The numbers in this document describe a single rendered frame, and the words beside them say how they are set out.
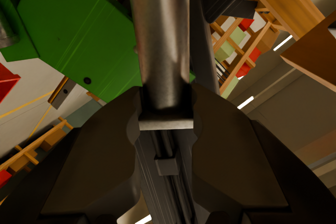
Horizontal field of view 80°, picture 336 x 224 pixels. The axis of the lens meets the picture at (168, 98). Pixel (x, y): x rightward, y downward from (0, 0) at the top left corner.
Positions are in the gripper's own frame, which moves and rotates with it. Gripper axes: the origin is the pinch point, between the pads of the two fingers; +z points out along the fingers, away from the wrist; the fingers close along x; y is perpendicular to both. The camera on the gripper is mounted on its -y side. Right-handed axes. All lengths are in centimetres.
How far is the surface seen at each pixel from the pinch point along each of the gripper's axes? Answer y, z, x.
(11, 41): -0.8, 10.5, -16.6
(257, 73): 393, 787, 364
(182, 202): 25.9, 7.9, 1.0
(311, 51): 15, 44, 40
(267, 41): 111, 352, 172
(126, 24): -1.2, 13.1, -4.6
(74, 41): 0.3, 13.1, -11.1
